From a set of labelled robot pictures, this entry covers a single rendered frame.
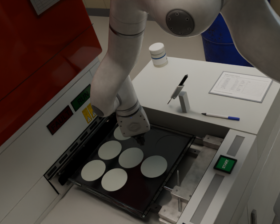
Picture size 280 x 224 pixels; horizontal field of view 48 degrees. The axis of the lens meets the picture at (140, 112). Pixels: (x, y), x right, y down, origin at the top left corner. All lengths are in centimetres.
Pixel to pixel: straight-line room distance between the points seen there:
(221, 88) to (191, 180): 40
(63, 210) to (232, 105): 76
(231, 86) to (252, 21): 68
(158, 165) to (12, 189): 51
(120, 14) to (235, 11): 24
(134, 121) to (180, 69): 48
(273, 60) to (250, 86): 65
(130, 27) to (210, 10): 23
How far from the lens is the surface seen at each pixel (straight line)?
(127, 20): 73
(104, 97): 86
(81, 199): 128
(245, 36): 64
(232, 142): 109
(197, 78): 137
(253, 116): 117
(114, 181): 117
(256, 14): 65
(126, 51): 80
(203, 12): 56
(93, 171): 123
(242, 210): 120
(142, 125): 106
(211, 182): 101
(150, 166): 116
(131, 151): 123
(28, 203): 123
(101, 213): 121
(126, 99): 97
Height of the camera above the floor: 178
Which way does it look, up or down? 40 degrees down
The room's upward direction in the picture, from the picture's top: 20 degrees counter-clockwise
